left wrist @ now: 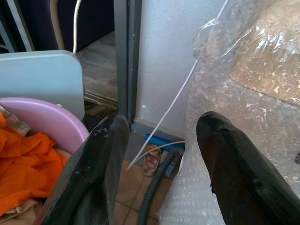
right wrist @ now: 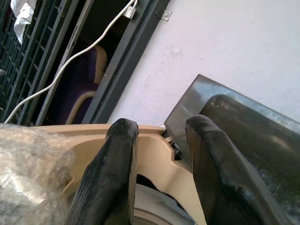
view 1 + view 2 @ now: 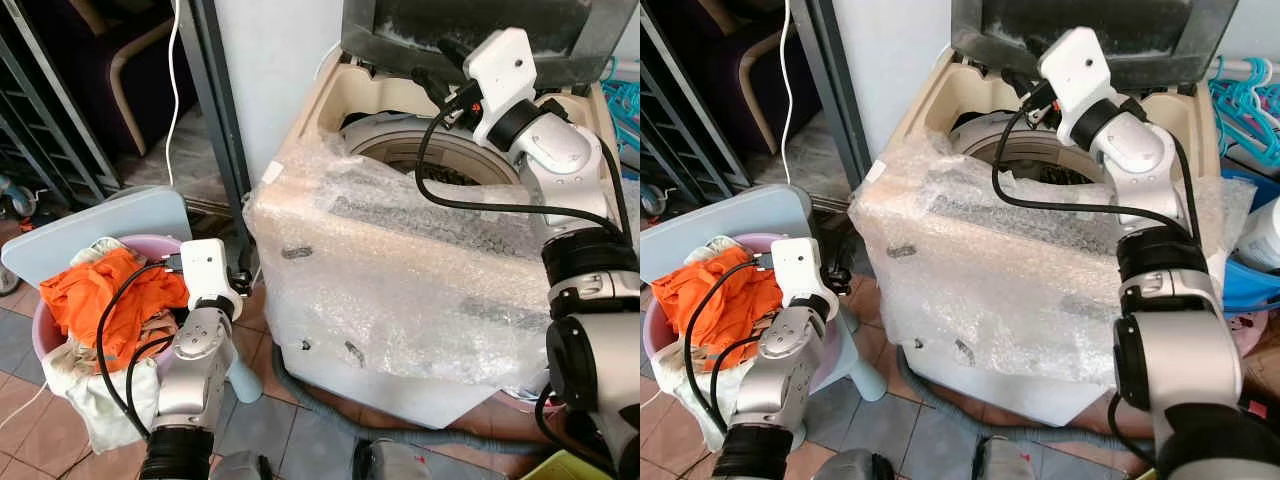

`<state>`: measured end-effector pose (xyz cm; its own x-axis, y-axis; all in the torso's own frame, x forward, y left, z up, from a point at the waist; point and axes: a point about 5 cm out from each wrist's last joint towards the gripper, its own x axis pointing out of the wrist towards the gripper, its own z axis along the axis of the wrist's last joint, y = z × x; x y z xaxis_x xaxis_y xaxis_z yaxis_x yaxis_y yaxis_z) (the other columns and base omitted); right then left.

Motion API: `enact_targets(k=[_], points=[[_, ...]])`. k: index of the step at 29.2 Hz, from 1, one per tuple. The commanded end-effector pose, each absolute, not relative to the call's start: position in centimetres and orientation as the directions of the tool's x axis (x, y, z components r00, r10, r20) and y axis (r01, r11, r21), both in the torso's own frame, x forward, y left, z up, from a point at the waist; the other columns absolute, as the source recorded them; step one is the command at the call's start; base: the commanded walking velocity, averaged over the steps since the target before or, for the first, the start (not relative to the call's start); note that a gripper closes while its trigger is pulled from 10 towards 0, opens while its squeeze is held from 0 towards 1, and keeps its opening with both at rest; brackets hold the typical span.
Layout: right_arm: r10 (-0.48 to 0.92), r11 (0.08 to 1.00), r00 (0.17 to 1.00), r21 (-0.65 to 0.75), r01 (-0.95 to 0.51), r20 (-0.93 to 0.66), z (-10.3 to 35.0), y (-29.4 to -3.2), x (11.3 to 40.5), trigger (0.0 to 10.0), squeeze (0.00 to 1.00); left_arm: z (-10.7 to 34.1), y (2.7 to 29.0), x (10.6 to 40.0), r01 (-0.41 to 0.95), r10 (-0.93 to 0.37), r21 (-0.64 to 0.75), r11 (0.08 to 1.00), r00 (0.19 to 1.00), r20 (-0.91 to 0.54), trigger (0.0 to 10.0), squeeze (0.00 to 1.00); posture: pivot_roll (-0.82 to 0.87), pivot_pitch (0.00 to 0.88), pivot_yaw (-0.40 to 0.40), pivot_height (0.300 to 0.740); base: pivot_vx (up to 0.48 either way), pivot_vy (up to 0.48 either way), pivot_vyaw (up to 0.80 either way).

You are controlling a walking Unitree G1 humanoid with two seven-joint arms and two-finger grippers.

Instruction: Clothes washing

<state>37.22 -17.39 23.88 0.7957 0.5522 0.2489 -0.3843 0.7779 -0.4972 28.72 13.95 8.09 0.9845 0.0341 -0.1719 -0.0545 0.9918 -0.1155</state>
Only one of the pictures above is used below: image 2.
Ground dark metal window grille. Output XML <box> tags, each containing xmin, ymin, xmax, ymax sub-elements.
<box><xmin>0</xmin><ymin>0</ymin><xmax>71</xmax><ymax>126</ymax></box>

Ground white power cable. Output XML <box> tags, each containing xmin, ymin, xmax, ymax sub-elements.
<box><xmin>4</xmin><ymin>0</ymin><xmax>139</xmax><ymax>124</ymax></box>

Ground beige top-load washing machine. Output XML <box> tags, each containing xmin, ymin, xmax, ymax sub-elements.
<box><xmin>35</xmin><ymin>124</ymin><xmax>207</xmax><ymax>225</ymax></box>

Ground white cloth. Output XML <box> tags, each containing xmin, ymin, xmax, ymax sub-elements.
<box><xmin>10</xmin><ymin>0</ymin><xmax>37</xmax><ymax>44</ymax></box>

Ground purple chair with beige frame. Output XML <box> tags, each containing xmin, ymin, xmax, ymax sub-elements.
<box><xmin>46</xmin><ymin>44</ymin><xmax>108</xmax><ymax>125</ymax></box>

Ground dark metal door frame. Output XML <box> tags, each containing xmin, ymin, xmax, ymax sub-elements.
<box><xmin>82</xmin><ymin>0</ymin><xmax>171</xmax><ymax>124</ymax></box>

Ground clear plastic bubble wrap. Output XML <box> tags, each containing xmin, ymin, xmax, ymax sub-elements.
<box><xmin>0</xmin><ymin>123</ymin><xmax>77</xmax><ymax>225</ymax></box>

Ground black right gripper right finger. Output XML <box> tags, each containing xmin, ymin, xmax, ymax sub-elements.
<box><xmin>185</xmin><ymin>114</ymin><xmax>279</xmax><ymax>225</ymax></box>

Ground metal wall bracket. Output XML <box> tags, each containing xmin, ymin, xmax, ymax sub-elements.
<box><xmin>160</xmin><ymin>9</ymin><xmax>173</xmax><ymax>22</ymax></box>

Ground dark glass washer lid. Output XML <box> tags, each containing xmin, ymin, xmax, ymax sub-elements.
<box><xmin>164</xmin><ymin>74</ymin><xmax>300</xmax><ymax>225</ymax></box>

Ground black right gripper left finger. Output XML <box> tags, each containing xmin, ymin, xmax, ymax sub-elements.
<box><xmin>65</xmin><ymin>118</ymin><xmax>140</xmax><ymax>225</ymax></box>

